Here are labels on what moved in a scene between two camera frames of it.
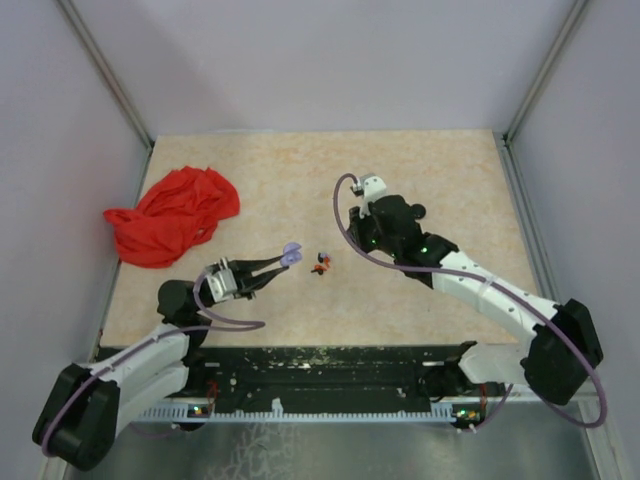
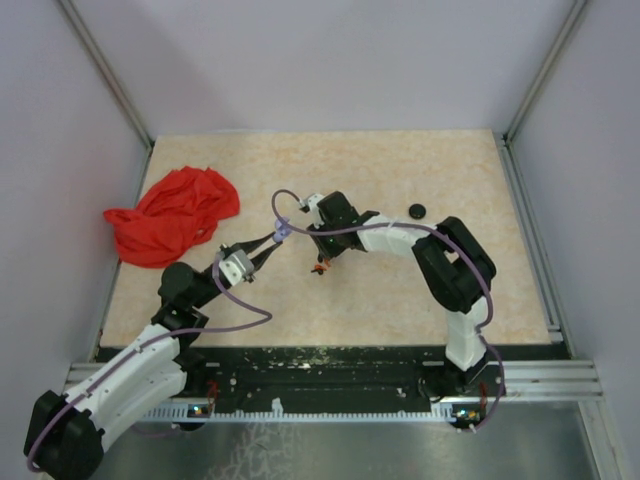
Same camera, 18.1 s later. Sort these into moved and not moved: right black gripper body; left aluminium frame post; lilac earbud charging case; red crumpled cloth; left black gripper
Moved: left black gripper; right black gripper body; lilac earbud charging case
Not moved: left aluminium frame post; red crumpled cloth
